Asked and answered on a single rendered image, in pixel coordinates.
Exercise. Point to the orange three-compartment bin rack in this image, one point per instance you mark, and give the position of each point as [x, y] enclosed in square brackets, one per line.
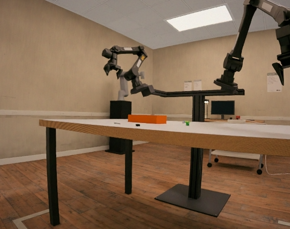
[155, 119]

